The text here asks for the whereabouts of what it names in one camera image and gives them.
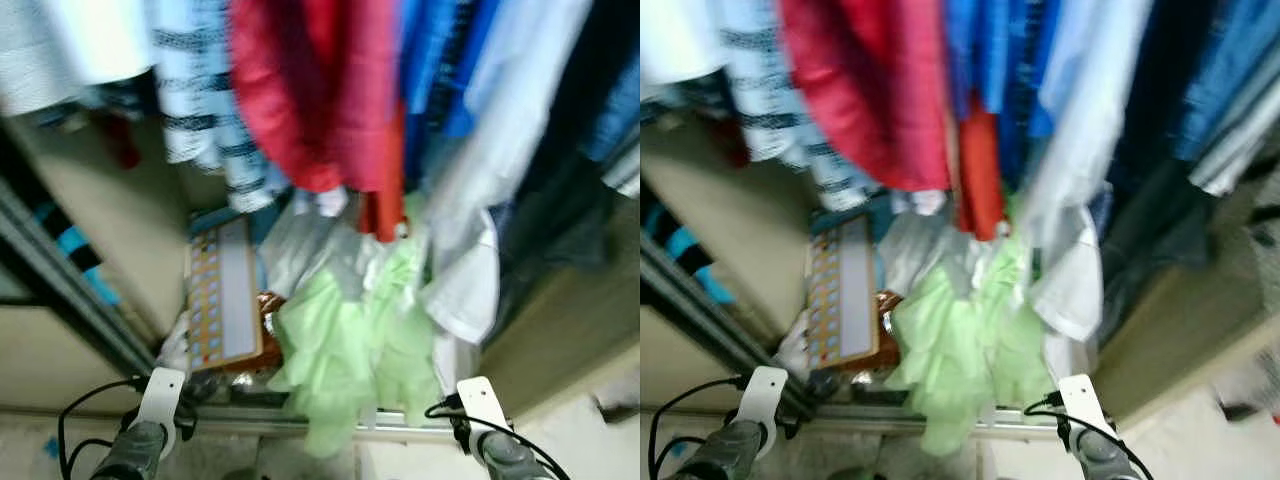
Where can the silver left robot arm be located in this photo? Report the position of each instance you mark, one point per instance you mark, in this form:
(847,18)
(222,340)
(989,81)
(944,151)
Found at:
(735,458)
(130,455)

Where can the dark navy hanging garment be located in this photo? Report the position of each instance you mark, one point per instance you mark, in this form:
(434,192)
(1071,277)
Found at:
(1160,190)
(570,190)

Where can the light wood wardrobe cabinet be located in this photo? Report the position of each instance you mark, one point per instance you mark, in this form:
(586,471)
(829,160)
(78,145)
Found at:
(740,230)
(130,230)

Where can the blue denim garment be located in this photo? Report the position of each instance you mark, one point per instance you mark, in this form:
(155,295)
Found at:
(1230,90)
(620,120)

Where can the pale grey hanging shirt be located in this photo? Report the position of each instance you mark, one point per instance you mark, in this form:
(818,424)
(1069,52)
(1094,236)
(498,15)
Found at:
(1080,150)
(500,150)

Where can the blue storage box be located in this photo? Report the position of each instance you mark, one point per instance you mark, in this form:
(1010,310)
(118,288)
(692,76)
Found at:
(215,217)
(835,215)

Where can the white hanging garment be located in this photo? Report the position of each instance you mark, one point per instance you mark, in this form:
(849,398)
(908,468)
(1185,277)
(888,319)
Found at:
(680,40)
(105,40)

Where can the black white lettered garment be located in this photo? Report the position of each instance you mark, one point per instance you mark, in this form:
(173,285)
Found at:
(200,90)
(780,90)

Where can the orange red garment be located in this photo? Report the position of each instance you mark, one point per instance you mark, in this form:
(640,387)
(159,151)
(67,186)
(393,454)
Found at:
(385,190)
(980,190)

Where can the bright blue garment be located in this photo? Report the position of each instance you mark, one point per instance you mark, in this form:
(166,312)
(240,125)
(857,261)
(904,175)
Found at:
(440,60)
(1000,60)

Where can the red pink garment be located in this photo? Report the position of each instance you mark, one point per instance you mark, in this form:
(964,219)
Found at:
(870,80)
(310,80)

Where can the grey translucent plastic bag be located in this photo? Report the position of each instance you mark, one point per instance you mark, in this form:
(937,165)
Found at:
(310,250)
(925,250)

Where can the small blue scrap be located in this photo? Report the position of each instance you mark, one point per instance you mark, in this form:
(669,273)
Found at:
(52,449)

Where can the light blue patterned garment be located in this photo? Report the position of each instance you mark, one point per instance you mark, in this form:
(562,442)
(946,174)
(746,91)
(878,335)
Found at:
(30,60)

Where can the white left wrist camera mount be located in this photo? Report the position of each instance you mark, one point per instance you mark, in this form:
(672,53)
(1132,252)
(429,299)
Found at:
(162,400)
(767,400)

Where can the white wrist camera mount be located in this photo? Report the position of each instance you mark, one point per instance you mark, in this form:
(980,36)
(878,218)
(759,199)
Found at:
(767,400)
(1085,405)
(483,405)
(162,400)

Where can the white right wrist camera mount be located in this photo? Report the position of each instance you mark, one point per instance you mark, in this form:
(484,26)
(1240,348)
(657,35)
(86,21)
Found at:
(1085,405)
(483,405)

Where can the metal wardrobe floor rail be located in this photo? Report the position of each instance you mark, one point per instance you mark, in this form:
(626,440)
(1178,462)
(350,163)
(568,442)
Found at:
(300,425)
(920,425)

